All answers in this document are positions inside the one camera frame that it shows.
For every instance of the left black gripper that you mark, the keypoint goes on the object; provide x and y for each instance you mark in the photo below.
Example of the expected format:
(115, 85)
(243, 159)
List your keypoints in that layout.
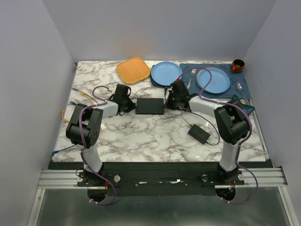
(132, 106)

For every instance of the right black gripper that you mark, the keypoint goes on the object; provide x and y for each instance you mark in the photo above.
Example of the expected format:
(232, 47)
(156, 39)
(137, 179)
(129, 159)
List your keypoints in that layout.
(167, 104)

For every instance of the black network switch box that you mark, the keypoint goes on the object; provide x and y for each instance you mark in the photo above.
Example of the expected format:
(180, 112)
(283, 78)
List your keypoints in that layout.
(150, 106)

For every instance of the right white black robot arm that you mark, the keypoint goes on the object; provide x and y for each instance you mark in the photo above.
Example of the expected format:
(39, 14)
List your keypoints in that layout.
(232, 119)

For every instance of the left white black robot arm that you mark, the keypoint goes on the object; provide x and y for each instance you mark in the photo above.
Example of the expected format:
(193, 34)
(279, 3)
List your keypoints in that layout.
(84, 126)

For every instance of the light blue plate left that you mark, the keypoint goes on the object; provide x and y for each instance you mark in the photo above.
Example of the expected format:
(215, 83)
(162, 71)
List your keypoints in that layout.
(165, 73)

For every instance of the light blue plate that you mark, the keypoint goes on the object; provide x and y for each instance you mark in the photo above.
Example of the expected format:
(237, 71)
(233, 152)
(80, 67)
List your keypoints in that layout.
(165, 73)
(219, 82)

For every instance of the orange woven square mat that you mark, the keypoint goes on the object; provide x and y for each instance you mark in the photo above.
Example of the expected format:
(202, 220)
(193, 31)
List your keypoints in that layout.
(133, 70)

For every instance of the dark teal coaster under plate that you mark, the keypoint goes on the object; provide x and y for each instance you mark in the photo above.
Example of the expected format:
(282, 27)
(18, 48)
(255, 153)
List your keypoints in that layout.
(161, 86)

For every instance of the silver fork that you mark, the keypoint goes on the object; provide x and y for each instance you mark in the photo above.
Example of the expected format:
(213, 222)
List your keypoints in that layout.
(193, 71)

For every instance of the black power adapter brick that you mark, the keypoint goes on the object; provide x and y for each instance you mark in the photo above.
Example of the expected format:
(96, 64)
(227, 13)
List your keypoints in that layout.
(198, 134)

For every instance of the light blue plate right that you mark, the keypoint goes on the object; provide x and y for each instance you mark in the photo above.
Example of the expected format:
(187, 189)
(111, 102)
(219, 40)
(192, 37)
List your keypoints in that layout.
(219, 82)

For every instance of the blue star shaped dish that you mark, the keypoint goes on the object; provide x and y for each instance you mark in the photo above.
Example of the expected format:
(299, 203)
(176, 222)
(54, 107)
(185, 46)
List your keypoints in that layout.
(248, 109)

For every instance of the silver spoon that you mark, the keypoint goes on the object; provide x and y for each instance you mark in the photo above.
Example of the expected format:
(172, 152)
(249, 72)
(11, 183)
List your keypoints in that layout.
(239, 87)

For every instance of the red brown lacquer cup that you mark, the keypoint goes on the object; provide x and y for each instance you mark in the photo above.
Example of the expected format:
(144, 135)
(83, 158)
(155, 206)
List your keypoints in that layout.
(237, 66)

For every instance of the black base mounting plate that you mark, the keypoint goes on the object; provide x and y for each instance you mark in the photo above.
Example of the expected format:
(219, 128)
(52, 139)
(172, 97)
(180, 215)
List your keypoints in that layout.
(123, 179)

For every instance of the aluminium rail frame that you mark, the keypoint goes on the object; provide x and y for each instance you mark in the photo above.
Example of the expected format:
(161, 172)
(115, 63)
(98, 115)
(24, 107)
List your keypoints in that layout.
(66, 179)

